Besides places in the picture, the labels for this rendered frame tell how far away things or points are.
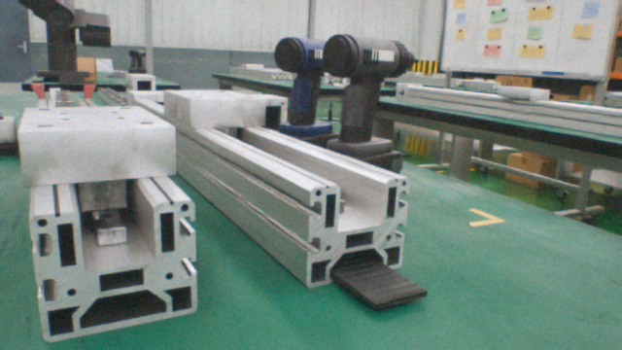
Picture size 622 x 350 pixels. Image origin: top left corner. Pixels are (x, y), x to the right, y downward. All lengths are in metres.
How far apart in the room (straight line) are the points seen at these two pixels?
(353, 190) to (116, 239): 0.21
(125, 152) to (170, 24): 11.87
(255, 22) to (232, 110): 12.08
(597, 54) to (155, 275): 3.15
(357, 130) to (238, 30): 11.94
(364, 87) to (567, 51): 2.82
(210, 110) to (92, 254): 0.35
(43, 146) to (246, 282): 0.18
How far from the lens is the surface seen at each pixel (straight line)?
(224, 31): 12.49
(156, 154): 0.39
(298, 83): 0.84
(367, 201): 0.43
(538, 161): 4.42
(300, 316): 0.36
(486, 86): 4.95
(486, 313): 0.39
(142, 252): 0.35
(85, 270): 0.33
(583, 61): 3.37
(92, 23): 1.10
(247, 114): 0.68
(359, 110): 0.68
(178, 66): 12.22
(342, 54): 0.65
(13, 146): 0.96
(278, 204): 0.42
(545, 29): 3.57
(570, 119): 1.87
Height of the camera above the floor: 0.96
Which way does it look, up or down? 14 degrees down
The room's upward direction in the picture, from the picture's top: 3 degrees clockwise
